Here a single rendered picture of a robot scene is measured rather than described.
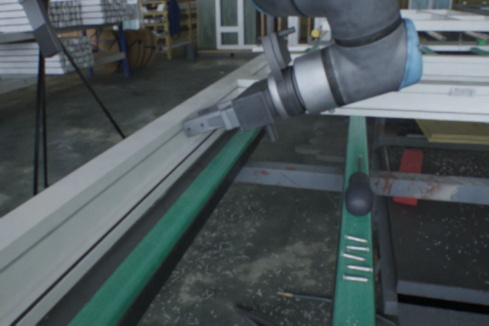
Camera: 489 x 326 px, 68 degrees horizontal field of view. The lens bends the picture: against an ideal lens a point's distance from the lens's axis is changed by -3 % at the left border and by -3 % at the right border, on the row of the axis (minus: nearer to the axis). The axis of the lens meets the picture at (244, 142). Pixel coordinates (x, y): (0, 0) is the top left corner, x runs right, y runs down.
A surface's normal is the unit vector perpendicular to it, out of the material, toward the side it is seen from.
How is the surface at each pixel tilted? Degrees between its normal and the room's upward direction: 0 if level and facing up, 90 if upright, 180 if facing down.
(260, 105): 90
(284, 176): 90
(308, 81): 77
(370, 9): 102
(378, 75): 107
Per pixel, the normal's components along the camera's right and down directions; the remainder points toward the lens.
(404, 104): -0.27, 0.36
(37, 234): 0.96, 0.07
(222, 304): -0.04, -0.93
